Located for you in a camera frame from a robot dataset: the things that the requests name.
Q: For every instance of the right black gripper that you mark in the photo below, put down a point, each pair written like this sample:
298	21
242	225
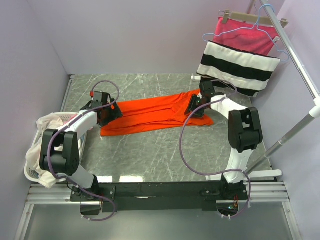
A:
191	105

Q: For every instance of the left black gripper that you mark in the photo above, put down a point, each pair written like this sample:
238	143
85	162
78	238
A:
115	113

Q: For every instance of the orange t-shirt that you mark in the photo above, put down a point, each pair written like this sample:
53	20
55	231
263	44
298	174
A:
150	114

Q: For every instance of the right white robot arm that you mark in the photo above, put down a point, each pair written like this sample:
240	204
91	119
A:
244	127

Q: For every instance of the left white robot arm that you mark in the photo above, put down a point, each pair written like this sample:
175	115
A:
60	153

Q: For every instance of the black white striped cloth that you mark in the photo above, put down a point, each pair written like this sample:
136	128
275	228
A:
249	72

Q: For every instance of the cream and pink clothes pile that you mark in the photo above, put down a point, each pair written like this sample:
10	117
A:
56	156

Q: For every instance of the pink towel on hanger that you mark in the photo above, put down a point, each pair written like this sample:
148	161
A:
245	37

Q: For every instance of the wooden clip hanger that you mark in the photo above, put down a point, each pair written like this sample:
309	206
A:
244	17

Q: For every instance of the silver clothes rack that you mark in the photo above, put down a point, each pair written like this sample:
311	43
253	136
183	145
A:
293	92

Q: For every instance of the white laundry basket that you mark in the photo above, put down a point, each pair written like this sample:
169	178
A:
35	172

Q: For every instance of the black base beam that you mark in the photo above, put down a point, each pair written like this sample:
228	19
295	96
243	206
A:
148	196

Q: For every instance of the aluminium rail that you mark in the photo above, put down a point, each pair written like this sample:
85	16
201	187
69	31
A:
261	192

